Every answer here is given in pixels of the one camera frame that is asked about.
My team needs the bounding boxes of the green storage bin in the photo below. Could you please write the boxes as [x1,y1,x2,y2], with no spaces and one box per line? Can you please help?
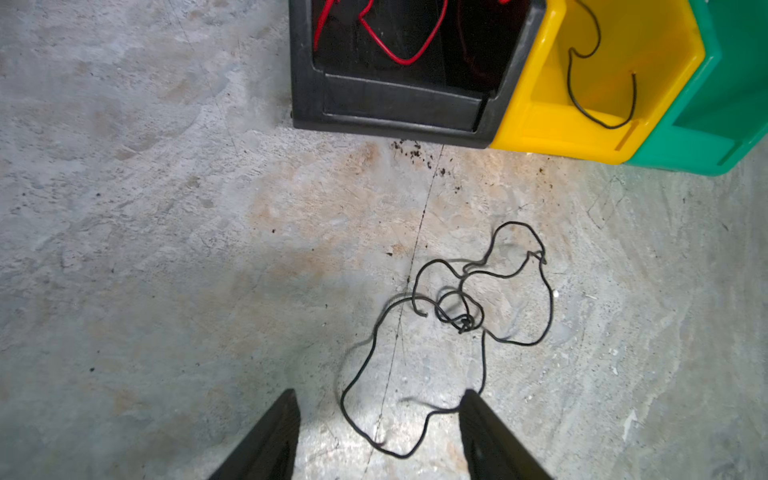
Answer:
[628,0,767,176]

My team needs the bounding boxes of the black storage bin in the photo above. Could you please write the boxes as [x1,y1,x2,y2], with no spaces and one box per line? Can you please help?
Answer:
[289,1,547,149]

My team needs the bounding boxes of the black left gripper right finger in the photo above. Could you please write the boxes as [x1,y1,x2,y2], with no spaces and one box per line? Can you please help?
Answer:
[458,390,552,480]

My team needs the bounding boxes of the red wire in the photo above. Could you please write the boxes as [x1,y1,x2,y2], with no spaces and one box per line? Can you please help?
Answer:
[311,0,517,67]

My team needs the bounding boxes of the short black wire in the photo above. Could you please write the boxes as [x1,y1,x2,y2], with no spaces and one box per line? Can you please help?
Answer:
[566,0,638,131]

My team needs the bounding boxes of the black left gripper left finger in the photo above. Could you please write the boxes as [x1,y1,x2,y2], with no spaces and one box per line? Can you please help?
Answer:
[209,389,300,480]

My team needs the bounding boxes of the yellow storage bin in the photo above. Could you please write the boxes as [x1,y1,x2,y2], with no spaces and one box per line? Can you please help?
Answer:
[491,0,705,165]

